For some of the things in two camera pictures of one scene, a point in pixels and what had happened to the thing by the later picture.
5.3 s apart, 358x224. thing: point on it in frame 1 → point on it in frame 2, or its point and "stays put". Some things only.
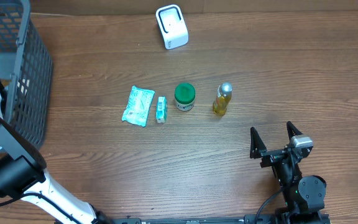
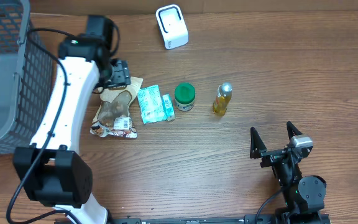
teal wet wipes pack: (138, 106) → (151, 104)
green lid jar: (184, 96) stays put
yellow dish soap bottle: (223, 98) stays put
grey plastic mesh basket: (9, 39) stays put
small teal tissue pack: (161, 109) → (169, 107)
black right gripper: (271, 155) stays put
